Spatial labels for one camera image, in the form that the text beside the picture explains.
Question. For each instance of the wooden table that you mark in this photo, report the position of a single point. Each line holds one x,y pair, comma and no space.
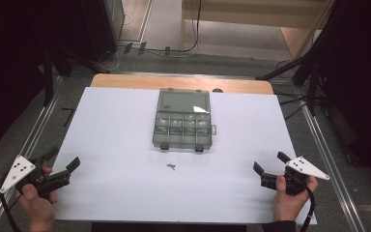
125,81

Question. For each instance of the white table sheet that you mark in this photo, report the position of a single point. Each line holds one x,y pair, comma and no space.
116,154

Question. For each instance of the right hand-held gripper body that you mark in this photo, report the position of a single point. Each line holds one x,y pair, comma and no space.
298,180

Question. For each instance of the aluminium floor rail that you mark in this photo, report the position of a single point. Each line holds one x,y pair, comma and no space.
29,138
331,167

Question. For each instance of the black curtain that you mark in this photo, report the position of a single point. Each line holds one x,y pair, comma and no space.
364,80
9,64

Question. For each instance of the grey clear plastic organizer box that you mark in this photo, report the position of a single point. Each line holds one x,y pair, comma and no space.
182,135

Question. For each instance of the black angled floor bracket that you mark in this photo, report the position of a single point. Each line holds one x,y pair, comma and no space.
68,114

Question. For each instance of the black metal stand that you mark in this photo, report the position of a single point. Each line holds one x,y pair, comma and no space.
312,64
50,74

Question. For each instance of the light wooden furniture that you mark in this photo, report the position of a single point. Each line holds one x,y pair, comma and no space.
254,13

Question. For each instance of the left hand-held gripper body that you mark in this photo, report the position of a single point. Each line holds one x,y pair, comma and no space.
50,183

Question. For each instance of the person's right hand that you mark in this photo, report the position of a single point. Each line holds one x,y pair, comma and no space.
288,206

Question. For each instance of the small black floor plug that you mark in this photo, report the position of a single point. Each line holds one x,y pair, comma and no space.
167,50

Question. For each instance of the small metal screw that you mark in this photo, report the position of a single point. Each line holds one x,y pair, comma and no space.
171,166

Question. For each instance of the person's left hand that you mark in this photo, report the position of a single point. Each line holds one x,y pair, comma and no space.
40,211

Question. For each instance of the black cabinet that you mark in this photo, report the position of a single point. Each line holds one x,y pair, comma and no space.
99,25

